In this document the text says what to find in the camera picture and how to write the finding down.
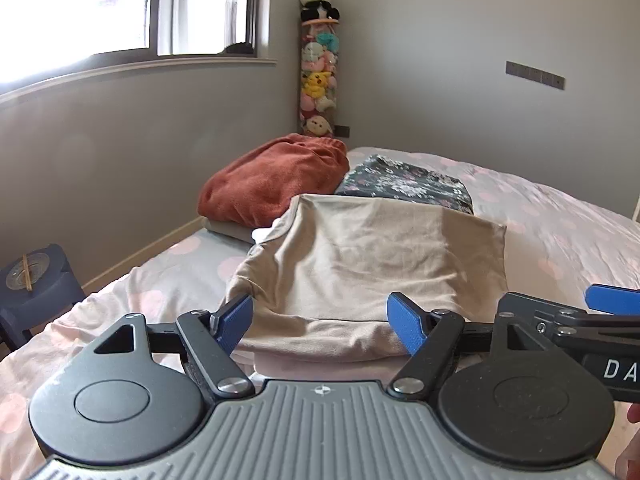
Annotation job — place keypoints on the person's right hand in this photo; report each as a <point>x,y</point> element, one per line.
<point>634,412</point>

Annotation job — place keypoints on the grey wall switch panel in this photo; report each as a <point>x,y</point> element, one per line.
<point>535,75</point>

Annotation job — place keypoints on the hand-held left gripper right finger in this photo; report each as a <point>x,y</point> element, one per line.
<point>405,322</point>

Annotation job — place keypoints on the beige long-sleeve shirt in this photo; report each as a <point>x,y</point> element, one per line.
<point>360,260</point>

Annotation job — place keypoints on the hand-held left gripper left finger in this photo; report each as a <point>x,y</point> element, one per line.
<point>235,322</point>

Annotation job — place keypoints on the dark blue plastic stool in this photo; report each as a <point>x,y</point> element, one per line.
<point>40,280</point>

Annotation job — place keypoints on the grey folded cloth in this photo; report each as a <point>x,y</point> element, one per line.
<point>230,230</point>

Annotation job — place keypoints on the dark floral folded cloth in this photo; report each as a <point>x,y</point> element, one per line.
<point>400,185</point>

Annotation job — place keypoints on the bed with pink-dotted sheet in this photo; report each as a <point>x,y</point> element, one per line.
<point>550,220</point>

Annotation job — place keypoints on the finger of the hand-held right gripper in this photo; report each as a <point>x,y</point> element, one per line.
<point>615,300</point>
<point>590,325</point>

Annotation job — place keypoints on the window sill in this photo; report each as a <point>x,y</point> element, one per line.
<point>150,67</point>

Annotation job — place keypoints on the dark small object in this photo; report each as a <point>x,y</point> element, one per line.
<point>239,49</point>

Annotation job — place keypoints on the stack of plush toys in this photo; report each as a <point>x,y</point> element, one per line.
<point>317,85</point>

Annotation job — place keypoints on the black wall socket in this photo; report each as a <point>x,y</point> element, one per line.
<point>343,131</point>

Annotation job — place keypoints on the rust red blanket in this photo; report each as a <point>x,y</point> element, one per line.
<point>270,180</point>

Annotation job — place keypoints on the window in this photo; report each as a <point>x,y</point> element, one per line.
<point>75,10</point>

